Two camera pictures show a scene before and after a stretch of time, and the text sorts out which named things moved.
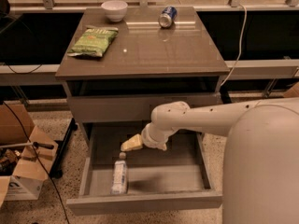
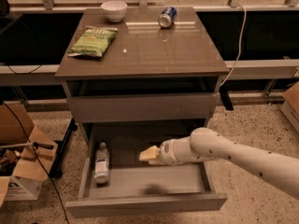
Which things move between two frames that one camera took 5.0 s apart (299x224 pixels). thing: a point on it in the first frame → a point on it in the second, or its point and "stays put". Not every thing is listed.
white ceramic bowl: x=115 y=10 stays put
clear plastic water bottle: x=120 y=181 → x=102 y=171
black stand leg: x=56 y=169 stays put
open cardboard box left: x=25 y=155 stays put
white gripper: x=149 y=140 → x=167 y=152
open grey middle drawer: x=177 y=178 stays put
